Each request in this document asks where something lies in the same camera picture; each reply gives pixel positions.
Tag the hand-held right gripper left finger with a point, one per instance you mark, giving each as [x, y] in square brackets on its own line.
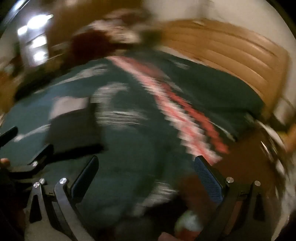
[84, 178]

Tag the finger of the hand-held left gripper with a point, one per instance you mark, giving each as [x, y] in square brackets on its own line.
[41, 154]
[9, 136]

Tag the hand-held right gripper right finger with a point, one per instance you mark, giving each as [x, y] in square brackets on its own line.
[205, 178]

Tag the black pants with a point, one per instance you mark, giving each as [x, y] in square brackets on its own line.
[74, 129]

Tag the pile of mixed clothes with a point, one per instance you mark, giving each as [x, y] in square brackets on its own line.
[115, 25]

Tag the person's left hand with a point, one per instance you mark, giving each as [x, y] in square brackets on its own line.
[4, 161]

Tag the dark green printed blanket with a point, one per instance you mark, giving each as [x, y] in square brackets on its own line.
[138, 150]

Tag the dark red cloth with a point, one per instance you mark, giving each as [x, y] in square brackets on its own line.
[90, 45]

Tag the wooden bed headboard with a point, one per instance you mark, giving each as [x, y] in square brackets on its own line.
[231, 51]

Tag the brown curtain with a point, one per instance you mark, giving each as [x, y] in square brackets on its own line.
[69, 16]

